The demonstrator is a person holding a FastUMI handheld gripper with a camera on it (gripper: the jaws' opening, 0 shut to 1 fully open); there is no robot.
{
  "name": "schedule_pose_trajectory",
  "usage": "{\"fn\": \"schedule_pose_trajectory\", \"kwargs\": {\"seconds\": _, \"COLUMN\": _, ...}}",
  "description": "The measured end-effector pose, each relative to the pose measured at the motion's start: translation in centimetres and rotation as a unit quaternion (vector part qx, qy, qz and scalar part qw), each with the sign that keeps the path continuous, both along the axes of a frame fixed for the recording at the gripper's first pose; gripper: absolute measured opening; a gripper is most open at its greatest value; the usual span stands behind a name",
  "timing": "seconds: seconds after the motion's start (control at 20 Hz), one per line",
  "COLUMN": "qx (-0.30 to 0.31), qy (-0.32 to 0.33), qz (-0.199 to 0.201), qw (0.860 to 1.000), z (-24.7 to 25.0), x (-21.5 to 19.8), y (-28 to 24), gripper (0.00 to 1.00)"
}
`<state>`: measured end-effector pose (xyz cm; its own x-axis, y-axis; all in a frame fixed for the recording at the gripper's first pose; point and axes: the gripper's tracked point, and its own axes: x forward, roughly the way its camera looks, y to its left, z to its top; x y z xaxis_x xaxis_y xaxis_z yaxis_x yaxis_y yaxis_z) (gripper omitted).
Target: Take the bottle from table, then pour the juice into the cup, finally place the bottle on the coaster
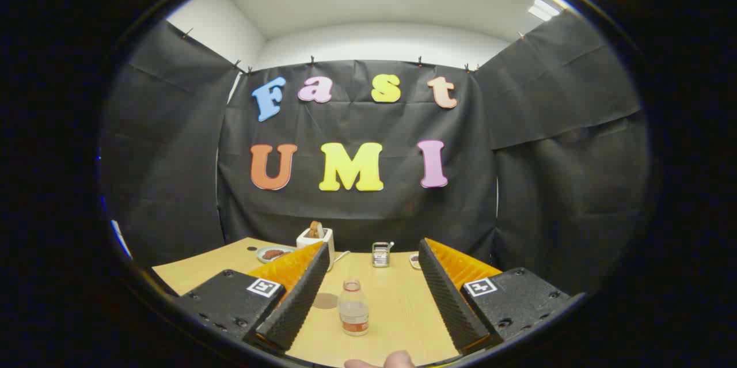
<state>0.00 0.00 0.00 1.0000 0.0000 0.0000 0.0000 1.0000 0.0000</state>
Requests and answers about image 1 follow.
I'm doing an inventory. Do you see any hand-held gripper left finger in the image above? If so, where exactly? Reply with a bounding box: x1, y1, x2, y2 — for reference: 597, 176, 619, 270
173, 240, 332, 354

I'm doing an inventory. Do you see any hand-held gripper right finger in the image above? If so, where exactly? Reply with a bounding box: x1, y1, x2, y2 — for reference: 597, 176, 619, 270
417, 237, 585, 357

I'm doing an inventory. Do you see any clear juice bottle red label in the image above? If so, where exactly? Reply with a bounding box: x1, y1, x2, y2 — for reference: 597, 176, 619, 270
338, 279, 370, 337

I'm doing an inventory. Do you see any small pale green plate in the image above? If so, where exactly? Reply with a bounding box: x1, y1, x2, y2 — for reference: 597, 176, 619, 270
256, 245, 297, 264

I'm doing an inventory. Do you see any wooden table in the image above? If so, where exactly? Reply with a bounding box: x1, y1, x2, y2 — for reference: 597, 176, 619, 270
151, 237, 519, 367

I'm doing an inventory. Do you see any white toaster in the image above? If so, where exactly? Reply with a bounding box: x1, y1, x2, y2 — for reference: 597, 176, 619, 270
296, 227, 335, 272

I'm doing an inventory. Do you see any small ceiling light panel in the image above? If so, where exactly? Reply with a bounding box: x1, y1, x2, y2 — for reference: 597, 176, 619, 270
527, 0, 560, 22

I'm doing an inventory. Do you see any metal wire holder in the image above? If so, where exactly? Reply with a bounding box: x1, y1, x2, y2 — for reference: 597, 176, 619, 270
371, 242, 392, 268

